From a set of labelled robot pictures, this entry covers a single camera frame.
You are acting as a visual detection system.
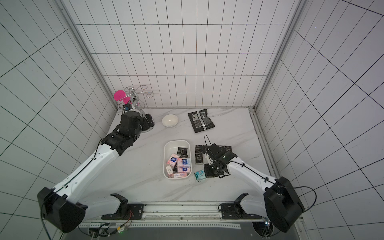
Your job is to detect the black pack under teal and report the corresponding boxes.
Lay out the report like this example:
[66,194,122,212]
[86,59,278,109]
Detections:
[177,147,188,155]

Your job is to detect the black tissue multipack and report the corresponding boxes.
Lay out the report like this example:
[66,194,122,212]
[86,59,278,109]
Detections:
[188,109,215,133]

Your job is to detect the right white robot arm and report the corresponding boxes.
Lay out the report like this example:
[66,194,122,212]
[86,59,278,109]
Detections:
[202,144,306,238]

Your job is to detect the white storage box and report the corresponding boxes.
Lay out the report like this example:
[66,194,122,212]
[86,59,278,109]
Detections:
[163,140,193,180]

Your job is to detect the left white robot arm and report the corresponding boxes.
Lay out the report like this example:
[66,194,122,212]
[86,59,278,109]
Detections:
[37,110,155,233]

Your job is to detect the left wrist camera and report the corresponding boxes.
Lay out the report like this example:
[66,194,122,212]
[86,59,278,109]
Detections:
[123,101,133,113]

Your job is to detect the pink cup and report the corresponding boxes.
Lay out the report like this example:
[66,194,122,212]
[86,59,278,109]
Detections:
[114,90,132,105]

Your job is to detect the pink blue tissue pack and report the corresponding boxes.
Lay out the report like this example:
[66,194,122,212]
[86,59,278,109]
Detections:
[178,158,192,168]

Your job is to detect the lower pink blue pack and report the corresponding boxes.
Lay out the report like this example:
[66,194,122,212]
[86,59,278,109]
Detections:
[177,167,191,175]

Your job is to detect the black Face tissue pack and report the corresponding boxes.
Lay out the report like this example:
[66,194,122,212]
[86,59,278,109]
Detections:
[195,145,204,154]

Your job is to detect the teal tissue pack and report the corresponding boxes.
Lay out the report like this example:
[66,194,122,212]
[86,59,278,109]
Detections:
[194,170,207,182]

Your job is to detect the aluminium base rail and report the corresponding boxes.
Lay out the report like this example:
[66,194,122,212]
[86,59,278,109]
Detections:
[64,200,304,230]

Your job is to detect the tilted pink tissue pack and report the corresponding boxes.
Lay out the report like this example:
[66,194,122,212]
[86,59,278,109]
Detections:
[167,154,179,168]

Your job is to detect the chrome cup stand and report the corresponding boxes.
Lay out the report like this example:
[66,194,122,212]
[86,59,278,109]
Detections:
[122,85,154,133]

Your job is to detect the white bowl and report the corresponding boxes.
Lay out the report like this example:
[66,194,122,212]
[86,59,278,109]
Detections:
[162,114,179,128]

